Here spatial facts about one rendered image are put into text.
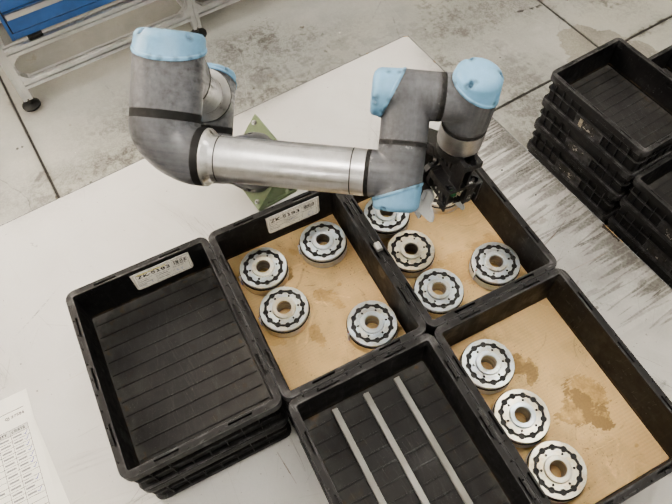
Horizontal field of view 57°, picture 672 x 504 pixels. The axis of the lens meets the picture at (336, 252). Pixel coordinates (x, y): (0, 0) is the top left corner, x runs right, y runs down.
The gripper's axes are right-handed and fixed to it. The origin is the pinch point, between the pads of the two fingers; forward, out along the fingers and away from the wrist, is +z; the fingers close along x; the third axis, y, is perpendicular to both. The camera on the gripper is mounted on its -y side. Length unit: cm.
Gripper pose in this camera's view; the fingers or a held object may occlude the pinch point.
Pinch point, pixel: (430, 205)
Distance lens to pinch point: 123.5
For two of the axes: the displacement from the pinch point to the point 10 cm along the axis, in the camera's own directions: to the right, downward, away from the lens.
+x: 9.0, -3.4, 2.8
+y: 4.4, 7.7, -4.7
